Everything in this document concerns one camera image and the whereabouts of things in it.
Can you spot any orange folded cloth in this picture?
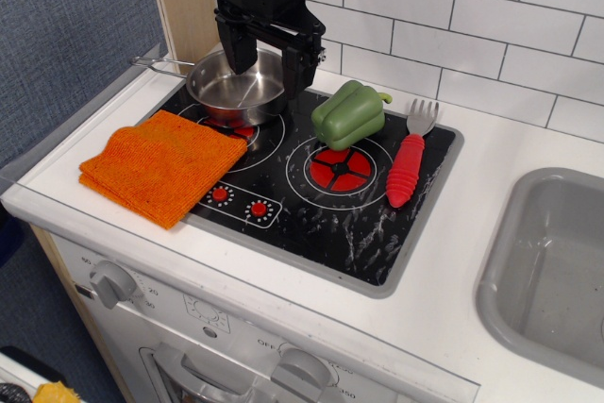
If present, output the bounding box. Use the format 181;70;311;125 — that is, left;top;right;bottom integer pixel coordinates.
79;110;247;229

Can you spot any grey timer knob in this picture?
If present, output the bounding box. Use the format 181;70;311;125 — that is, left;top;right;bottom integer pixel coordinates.
90;260;137;309

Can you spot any grey oven knob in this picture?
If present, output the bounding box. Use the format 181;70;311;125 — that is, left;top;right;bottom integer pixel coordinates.
271;348;331;402

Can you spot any red stove button left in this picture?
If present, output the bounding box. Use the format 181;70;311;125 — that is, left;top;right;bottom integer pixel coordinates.
210;187;229;203

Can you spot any red stove button right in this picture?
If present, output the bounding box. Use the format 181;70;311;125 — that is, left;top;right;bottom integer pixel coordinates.
250;201;268;218

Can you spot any black toy stovetop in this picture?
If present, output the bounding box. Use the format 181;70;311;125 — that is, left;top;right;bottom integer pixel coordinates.
145;86;465;300

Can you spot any green toy bell pepper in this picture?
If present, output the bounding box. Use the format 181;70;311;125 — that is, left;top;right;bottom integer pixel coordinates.
310;80;393;151

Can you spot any grey sink basin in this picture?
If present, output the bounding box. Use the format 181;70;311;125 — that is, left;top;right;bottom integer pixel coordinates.
477;168;603;387

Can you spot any stainless steel pot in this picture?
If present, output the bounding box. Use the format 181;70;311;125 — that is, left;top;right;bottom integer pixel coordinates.
130;48;287;127

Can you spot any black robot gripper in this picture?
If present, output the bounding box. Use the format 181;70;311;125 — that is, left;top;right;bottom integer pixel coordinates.
215;0;326;99

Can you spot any white toy oven front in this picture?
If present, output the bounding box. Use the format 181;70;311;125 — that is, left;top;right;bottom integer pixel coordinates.
54;237;478;402

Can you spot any red stove button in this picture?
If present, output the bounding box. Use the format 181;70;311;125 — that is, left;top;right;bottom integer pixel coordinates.
210;187;229;203
250;201;268;218

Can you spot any fork with red handle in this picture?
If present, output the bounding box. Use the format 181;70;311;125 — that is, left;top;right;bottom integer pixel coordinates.
385;99;440;209

